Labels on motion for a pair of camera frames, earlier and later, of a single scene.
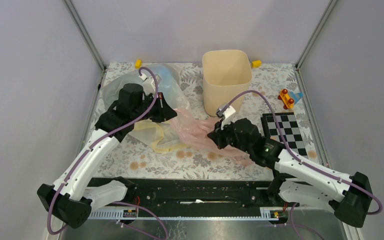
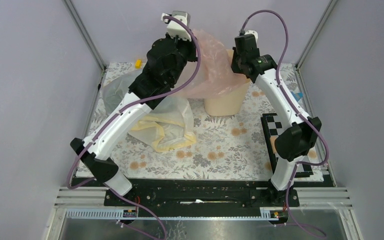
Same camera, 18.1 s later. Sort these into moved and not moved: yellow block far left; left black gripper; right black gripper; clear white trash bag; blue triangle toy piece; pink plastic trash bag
Moved: pink plastic trash bag; right black gripper; left black gripper
Not moved: clear white trash bag; yellow block far left; blue triangle toy piece
